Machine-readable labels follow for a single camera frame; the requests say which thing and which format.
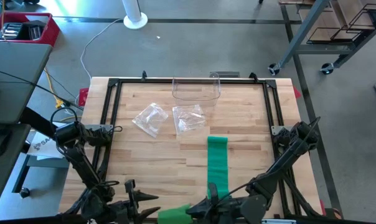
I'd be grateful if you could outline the grey desk top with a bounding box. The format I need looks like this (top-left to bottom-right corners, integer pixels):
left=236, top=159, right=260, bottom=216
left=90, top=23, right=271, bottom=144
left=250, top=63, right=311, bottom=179
left=0, top=41, right=54, bottom=125

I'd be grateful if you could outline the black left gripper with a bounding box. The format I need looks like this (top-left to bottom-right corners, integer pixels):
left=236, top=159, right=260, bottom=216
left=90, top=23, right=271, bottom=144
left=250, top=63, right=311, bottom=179
left=113, top=179, right=162, bottom=224

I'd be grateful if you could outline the clear plastic bag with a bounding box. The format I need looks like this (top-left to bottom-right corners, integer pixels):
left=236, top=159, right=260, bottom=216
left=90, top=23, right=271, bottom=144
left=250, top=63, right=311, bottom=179
left=172, top=104, right=207, bottom=135
left=131, top=102, right=170, bottom=139

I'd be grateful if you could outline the white printed paper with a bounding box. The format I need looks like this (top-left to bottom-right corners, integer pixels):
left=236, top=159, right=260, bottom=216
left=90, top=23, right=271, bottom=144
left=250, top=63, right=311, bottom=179
left=26, top=130, right=67, bottom=161

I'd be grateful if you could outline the grass green elastic bandage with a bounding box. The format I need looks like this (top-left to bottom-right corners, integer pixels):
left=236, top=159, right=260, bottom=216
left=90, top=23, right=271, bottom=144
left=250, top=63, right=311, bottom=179
left=157, top=203, right=194, bottom=224

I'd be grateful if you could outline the red plastic crate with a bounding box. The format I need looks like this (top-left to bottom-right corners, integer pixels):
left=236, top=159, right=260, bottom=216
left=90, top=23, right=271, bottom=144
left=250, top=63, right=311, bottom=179
left=0, top=12, right=60, bottom=47

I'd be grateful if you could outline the black desk tray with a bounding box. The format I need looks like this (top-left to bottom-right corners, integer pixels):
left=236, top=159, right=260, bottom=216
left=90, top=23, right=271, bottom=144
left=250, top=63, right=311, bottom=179
left=0, top=123, right=32, bottom=207

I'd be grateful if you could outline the clear plastic bin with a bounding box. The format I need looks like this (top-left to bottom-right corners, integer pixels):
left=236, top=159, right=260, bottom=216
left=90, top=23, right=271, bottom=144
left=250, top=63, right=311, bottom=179
left=171, top=72, right=222, bottom=102

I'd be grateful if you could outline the grey metal cart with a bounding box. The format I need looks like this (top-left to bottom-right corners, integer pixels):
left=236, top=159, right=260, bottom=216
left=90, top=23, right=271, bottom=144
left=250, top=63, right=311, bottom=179
left=267, top=0, right=376, bottom=76

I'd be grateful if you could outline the cart caster wheel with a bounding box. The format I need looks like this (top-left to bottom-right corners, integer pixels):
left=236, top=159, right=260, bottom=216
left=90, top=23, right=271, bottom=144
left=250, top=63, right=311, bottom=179
left=320, top=62, right=335, bottom=75
left=268, top=63, right=282, bottom=77

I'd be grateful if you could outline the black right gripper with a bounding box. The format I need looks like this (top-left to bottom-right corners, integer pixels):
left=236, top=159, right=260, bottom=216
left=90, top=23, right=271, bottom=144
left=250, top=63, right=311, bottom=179
left=186, top=182, right=250, bottom=223

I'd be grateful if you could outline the teal elastic bandage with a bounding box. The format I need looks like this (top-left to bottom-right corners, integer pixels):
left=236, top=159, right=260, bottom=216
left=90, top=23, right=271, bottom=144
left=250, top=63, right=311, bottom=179
left=207, top=136, right=230, bottom=200

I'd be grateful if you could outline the silver metal bracket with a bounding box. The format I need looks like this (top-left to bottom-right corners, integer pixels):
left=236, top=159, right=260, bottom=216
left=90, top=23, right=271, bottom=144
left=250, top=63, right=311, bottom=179
left=261, top=218, right=298, bottom=224

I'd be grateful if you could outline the black wire rack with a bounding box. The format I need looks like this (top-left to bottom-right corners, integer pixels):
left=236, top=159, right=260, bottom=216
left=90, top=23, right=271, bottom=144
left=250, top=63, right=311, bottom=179
left=306, top=2, right=376, bottom=44

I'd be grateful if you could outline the black desk support strut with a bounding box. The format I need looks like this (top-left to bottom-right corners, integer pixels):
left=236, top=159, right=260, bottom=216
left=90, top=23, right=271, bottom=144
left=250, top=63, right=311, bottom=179
left=19, top=107, right=64, bottom=141

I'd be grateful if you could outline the white fan base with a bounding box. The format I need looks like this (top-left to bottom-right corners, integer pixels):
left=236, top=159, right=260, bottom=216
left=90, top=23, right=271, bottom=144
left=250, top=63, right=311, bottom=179
left=121, top=0, right=149, bottom=30

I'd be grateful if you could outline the white cable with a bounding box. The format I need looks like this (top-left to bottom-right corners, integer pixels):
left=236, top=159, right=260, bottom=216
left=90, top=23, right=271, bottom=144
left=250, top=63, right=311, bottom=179
left=80, top=18, right=125, bottom=79

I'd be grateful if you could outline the yellow cable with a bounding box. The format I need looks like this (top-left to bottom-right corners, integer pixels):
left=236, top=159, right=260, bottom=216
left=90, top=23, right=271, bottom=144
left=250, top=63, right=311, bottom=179
left=44, top=68, right=66, bottom=110

